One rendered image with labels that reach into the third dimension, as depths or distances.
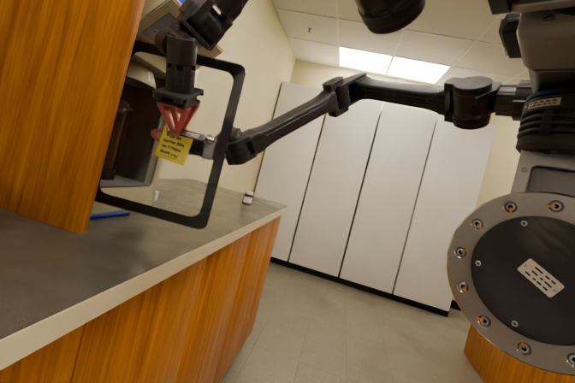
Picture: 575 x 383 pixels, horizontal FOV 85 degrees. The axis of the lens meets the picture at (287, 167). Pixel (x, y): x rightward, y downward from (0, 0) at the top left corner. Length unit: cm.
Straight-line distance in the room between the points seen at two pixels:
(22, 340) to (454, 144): 385
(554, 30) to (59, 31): 86
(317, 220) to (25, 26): 332
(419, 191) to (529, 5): 352
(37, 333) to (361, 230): 352
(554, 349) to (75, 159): 83
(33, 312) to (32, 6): 68
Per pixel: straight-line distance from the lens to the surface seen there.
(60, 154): 83
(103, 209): 99
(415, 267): 397
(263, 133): 87
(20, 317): 51
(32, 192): 88
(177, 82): 68
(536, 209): 48
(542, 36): 43
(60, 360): 63
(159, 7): 88
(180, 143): 78
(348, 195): 377
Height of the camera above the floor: 118
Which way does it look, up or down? level
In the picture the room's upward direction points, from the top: 14 degrees clockwise
